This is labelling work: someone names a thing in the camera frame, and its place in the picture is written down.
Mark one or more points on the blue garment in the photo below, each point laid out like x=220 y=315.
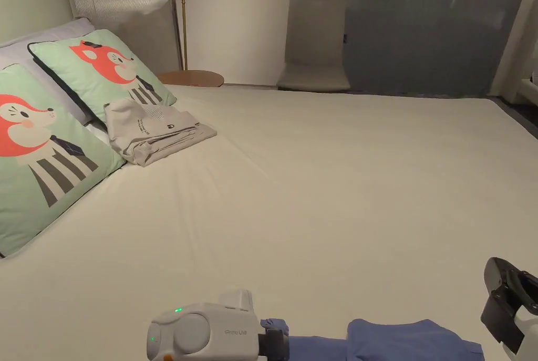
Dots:
x=391 y=342

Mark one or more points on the brass floor lamp pole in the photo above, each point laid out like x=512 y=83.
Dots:
x=183 y=20

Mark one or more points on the green fox print cushion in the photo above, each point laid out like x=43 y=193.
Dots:
x=50 y=159
x=105 y=66

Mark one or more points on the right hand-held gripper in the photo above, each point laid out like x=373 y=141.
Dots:
x=510 y=306

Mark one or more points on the folded grey garment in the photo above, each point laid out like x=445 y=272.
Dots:
x=147 y=134

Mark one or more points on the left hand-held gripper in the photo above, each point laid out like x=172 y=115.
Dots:
x=201 y=331

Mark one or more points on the bed with beige sheet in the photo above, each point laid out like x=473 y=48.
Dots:
x=319 y=193

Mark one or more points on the white pillow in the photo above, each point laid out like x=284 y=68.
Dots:
x=63 y=31

